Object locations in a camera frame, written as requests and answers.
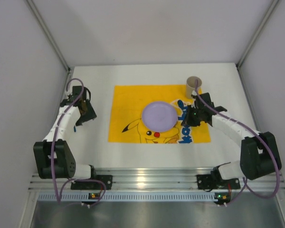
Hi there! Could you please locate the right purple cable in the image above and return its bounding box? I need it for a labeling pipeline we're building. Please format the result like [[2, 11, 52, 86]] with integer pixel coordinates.
[[194, 79, 282, 205]]

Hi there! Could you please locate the left aluminium frame post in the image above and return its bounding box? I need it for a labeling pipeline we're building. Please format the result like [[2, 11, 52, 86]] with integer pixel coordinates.
[[26, 0, 71, 72]]

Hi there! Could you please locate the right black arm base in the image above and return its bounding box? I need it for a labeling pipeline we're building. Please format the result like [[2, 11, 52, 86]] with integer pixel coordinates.
[[196, 166, 241, 192]]

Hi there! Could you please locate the lilac plastic plate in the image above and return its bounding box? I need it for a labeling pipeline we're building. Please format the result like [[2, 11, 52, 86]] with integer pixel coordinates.
[[141, 101, 178, 133]]

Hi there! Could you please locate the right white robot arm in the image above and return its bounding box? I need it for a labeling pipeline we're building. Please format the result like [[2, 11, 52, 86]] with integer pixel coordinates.
[[181, 93, 282, 180]]

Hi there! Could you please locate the beige paper cup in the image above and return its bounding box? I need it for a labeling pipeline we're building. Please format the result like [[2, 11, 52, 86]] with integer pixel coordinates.
[[185, 76, 202, 99]]

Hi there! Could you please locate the purple cable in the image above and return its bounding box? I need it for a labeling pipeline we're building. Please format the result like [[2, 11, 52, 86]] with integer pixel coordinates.
[[194, 79, 282, 205], [51, 78, 107, 207]]

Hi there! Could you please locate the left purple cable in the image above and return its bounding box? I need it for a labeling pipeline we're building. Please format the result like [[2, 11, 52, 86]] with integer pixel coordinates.
[[51, 78, 107, 207]]

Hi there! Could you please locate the right aluminium frame post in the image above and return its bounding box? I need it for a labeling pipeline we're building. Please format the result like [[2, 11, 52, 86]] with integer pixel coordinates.
[[236, 0, 282, 69]]

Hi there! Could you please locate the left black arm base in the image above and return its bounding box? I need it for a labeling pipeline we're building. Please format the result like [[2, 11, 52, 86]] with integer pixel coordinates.
[[71, 175, 113, 190]]

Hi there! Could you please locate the aluminium front rail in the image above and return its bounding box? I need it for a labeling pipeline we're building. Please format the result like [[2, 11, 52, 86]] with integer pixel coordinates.
[[28, 168, 276, 192]]

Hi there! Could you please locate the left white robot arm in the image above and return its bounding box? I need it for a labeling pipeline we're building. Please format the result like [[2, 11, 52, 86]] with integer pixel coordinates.
[[33, 85, 97, 179]]

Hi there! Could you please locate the perforated cable duct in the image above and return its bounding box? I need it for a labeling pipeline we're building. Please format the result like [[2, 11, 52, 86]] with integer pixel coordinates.
[[37, 191, 232, 202]]

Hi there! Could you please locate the aluminium frame post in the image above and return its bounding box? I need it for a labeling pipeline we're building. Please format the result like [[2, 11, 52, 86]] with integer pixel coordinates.
[[26, 0, 71, 72], [236, 0, 282, 69]]

